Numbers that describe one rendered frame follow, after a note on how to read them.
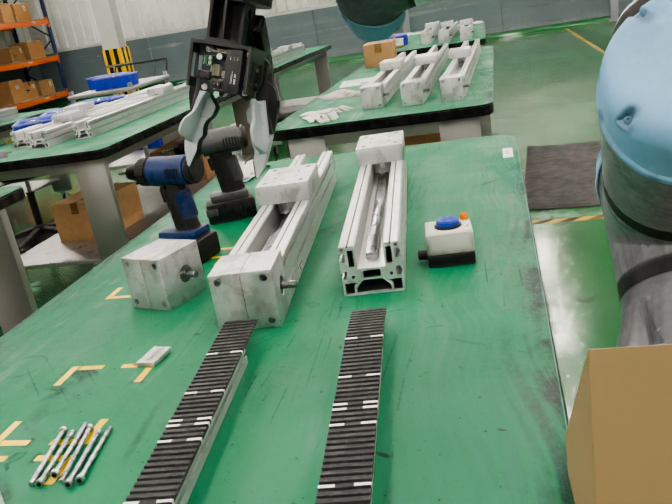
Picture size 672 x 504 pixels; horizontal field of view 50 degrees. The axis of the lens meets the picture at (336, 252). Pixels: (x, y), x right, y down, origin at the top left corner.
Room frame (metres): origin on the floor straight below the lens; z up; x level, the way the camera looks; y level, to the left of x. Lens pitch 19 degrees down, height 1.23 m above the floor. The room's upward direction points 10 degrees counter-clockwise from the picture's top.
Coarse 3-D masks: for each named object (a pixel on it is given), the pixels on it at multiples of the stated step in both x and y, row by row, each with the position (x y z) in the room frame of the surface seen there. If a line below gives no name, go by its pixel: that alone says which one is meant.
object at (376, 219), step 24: (360, 168) 1.61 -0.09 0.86; (360, 192) 1.40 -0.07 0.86; (384, 192) 1.47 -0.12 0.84; (360, 216) 1.24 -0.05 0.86; (384, 216) 1.34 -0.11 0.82; (360, 240) 1.18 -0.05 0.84; (384, 240) 1.08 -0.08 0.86; (360, 264) 1.09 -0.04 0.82; (384, 264) 1.07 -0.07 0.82; (360, 288) 1.09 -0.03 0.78; (384, 288) 1.07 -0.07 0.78
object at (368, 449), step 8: (328, 448) 0.61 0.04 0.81; (336, 448) 0.61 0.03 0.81; (344, 448) 0.61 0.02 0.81; (352, 448) 0.61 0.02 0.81; (360, 448) 0.61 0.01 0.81; (368, 448) 0.61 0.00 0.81; (328, 456) 0.60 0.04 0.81; (336, 456) 0.60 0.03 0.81; (344, 456) 0.60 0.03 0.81; (352, 456) 0.60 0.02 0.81
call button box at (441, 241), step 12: (432, 228) 1.17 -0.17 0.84; (444, 228) 1.15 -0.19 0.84; (456, 228) 1.15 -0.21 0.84; (468, 228) 1.14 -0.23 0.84; (432, 240) 1.13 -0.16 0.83; (444, 240) 1.13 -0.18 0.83; (456, 240) 1.13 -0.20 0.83; (468, 240) 1.13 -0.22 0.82; (420, 252) 1.17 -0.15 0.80; (432, 252) 1.13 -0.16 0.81; (444, 252) 1.13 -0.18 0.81; (456, 252) 1.13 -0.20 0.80; (468, 252) 1.13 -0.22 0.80; (432, 264) 1.14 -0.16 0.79; (444, 264) 1.13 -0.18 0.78; (456, 264) 1.13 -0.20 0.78
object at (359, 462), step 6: (360, 456) 0.59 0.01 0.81; (366, 456) 0.59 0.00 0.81; (372, 456) 0.59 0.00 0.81; (324, 462) 0.59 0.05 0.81; (330, 462) 0.59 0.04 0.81; (336, 462) 0.59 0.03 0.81; (342, 462) 0.59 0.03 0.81; (348, 462) 0.59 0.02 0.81; (354, 462) 0.59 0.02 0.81; (360, 462) 0.58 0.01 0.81; (366, 462) 0.58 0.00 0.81; (372, 462) 0.58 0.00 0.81; (324, 468) 0.58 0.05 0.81; (330, 468) 0.58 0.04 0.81; (336, 468) 0.58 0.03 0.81; (342, 468) 0.58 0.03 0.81; (348, 468) 0.58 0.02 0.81; (354, 468) 0.58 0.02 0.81; (360, 468) 0.58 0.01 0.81
